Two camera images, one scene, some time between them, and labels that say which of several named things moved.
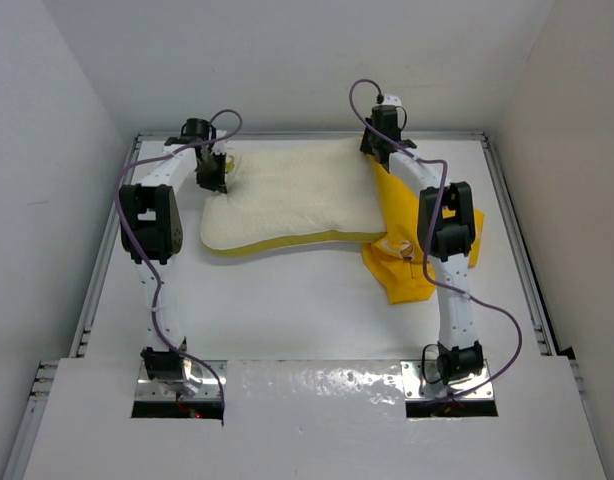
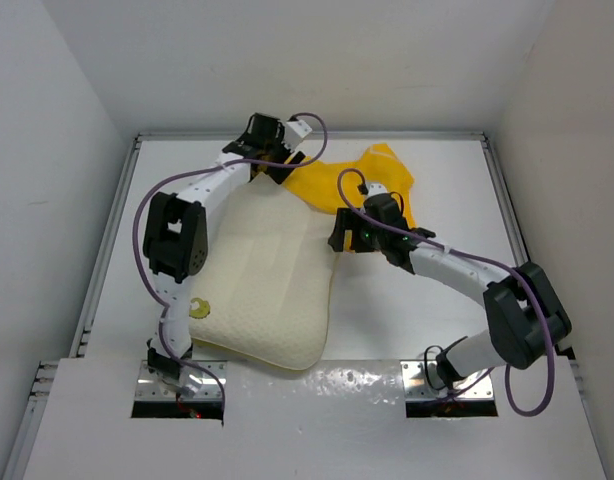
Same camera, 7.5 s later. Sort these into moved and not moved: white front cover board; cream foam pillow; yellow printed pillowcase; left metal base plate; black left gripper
Moved: black left gripper; cream foam pillow; yellow printed pillowcase
Not moved: white front cover board; left metal base plate
